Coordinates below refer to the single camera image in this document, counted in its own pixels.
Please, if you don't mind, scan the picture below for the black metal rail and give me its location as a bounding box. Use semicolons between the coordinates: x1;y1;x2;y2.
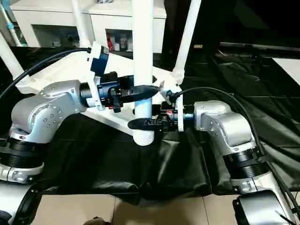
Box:
219;42;300;50

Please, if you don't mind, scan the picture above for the white cabinet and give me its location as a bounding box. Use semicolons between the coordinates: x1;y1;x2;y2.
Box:
9;0;167;53

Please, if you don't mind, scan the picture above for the teal white mop handle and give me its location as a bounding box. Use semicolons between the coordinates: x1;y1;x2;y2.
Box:
0;0;23;47

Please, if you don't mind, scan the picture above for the white flat board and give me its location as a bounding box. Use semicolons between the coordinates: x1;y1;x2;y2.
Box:
274;57;300;73

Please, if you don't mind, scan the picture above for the white plastic table top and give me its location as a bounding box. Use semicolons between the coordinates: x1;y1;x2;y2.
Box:
14;46;184;137

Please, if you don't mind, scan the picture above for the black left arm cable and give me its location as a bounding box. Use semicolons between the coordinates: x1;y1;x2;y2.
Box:
0;47;93;100

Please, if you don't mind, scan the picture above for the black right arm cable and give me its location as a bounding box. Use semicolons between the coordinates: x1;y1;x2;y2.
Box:
170;87;300;214

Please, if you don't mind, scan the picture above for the black plastic mat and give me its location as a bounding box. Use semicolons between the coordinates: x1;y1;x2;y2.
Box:
0;45;300;197

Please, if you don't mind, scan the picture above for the white plastic table leg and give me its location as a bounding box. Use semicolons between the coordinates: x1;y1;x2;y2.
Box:
172;0;203;79
127;0;156;146
0;34;31;92
71;0;93;48

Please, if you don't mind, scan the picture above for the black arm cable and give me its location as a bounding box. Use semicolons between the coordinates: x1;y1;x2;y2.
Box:
0;47;93;100
170;87;300;214

